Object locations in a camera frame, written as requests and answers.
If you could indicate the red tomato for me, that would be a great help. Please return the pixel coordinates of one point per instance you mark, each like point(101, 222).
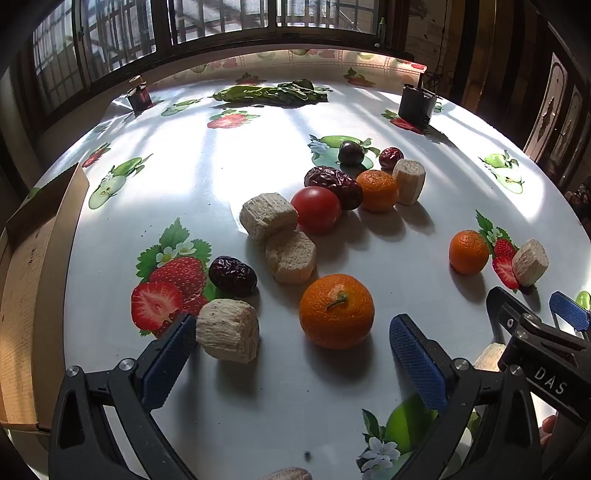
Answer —
point(316, 210)

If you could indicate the large wrinkled red date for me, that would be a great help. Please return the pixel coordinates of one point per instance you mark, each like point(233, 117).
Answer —
point(337, 184)

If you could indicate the mandarin orange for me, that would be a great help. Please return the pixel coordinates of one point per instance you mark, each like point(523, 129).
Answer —
point(377, 190)
point(336, 310)
point(468, 252)

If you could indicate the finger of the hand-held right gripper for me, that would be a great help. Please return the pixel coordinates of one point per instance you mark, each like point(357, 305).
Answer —
point(570, 311)
point(508, 310)

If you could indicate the barred window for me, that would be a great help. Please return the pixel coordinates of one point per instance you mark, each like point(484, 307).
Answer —
point(164, 23)

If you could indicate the black device right back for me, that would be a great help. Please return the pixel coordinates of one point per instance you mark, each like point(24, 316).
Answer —
point(415, 106)

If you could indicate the small red date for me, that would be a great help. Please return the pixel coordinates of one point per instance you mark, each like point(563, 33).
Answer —
point(391, 158)

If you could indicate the dark red date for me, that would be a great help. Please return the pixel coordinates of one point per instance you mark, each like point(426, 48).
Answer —
point(232, 276)

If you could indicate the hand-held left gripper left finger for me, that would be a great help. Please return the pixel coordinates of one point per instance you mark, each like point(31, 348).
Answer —
point(168, 360)

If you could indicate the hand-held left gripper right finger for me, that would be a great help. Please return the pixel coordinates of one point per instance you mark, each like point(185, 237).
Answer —
point(418, 360)

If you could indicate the green leafy vegetable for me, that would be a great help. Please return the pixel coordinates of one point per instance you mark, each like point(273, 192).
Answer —
point(272, 94)

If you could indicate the small red bottle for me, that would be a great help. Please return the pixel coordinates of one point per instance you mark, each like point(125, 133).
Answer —
point(140, 97)

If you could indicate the dark purple plum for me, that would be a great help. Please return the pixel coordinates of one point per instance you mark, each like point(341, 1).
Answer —
point(351, 153)

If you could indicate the person's right hand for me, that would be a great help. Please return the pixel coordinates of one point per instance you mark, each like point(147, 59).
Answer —
point(549, 431)

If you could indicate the brown cardboard box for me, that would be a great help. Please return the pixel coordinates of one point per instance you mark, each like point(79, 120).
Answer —
point(27, 277)

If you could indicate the fruit print tablecloth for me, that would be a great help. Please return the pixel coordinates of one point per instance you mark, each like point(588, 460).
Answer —
point(231, 152)

